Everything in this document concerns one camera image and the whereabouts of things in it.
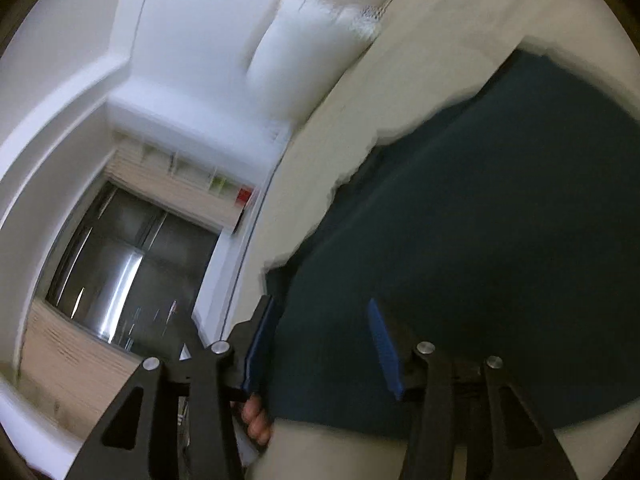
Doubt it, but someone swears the person's left hand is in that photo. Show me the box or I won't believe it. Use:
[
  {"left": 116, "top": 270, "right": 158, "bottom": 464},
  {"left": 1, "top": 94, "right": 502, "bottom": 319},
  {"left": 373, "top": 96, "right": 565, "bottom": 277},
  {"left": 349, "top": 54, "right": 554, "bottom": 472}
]
[{"left": 240, "top": 394, "right": 272, "bottom": 446}]

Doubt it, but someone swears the dark green garment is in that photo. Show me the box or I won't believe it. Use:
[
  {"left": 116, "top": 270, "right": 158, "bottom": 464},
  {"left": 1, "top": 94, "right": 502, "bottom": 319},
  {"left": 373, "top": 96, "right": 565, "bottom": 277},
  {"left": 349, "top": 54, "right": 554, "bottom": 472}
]
[{"left": 265, "top": 50, "right": 639, "bottom": 438}]

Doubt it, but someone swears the white wall shelf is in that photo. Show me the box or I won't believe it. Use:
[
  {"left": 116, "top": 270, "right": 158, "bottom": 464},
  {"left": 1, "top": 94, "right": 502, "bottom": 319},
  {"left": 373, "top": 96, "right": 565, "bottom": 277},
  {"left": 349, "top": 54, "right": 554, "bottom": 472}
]
[{"left": 114, "top": 130, "right": 255, "bottom": 207}]

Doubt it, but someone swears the red box on shelf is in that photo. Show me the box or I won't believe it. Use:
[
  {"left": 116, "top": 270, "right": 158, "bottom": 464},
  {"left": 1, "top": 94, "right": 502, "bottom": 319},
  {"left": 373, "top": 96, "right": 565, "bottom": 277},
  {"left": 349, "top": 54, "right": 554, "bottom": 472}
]
[{"left": 235, "top": 186, "right": 254, "bottom": 207}]

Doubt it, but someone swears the dark window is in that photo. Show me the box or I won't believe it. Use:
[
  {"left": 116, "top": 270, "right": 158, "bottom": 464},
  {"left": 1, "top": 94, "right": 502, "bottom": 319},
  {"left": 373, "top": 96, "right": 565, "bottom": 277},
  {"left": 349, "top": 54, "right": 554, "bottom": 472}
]
[{"left": 46, "top": 182, "right": 219, "bottom": 360}]

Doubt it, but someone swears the beige curtain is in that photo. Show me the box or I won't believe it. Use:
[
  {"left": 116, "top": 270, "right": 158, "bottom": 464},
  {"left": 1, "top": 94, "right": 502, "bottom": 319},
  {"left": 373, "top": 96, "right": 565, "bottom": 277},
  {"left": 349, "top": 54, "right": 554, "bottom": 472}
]
[{"left": 16, "top": 153, "right": 243, "bottom": 438}]

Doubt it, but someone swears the beige bed sheet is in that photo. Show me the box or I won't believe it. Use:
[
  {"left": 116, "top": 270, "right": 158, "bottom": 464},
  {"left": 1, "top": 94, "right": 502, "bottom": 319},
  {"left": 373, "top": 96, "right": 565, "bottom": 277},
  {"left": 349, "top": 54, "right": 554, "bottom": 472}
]
[{"left": 226, "top": 0, "right": 640, "bottom": 480}]

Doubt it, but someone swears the white pillow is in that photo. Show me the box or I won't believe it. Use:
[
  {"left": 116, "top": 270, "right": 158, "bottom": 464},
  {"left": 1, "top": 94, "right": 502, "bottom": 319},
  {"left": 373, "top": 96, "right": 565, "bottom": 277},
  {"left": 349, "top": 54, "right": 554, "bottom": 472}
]
[{"left": 246, "top": 0, "right": 381, "bottom": 124}]

